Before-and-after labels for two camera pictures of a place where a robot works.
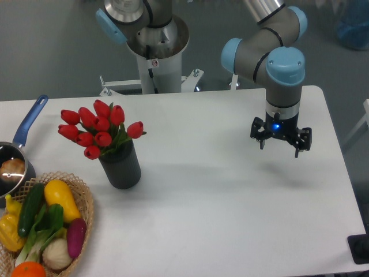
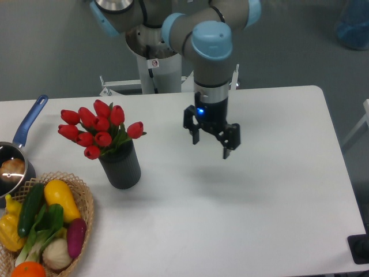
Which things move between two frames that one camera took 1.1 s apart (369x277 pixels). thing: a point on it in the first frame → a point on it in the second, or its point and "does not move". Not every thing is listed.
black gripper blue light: [282, 128] → [212, 114]
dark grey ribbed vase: [121, 166] does not move
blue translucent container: [353, 26] does not move
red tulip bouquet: [100, 130] does not move
